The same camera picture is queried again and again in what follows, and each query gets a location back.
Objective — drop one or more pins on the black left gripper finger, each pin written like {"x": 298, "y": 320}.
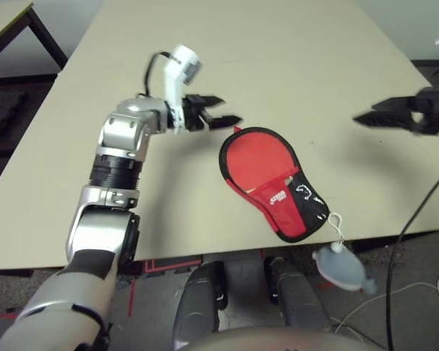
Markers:
{"x": 212, "y": 101}
{"x": 225, "y": 121}

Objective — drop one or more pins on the grey right robot leg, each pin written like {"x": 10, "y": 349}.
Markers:
{"x": 300, "y": 296}

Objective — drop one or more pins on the grey robot torso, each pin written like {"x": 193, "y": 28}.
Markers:
{"x": 278, "y": 342}

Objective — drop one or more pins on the beige side table black frame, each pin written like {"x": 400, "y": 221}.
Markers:
{"x": 0, "y": 18}

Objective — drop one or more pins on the white ball pouch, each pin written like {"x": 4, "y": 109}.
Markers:
{"x": 340, "y": 270}

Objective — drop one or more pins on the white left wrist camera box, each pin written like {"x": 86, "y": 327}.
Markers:
{"x": 179, "y": 62}

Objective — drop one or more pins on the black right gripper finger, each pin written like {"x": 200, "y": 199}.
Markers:
{"x": 397, "y": 104}
{"x": 388, "y": 120}

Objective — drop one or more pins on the grey robot leg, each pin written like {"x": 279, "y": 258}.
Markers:
{"x": 300, "y": 296}
{"x": 197, "y": 303}

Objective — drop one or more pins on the grey left robot leg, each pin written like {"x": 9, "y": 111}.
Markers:
{"x": 197, "y": 303}

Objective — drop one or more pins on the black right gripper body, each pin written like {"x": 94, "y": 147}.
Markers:
{"x": 435, "y": 109}

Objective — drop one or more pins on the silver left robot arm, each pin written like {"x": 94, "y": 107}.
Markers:
{"x": 124, "y": 131}

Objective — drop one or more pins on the red black paddle case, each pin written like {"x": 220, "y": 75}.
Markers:
{"x": 289, "y": 223}

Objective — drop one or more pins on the black foam floor mat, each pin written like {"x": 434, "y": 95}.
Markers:
{"x": 3, "y": 117}

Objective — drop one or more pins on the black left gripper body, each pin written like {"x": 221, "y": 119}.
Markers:
{"x": 194, "y": 114}

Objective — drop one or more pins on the black floor mat red edge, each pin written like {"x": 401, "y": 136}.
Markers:
{"x": 175, "y": 264}

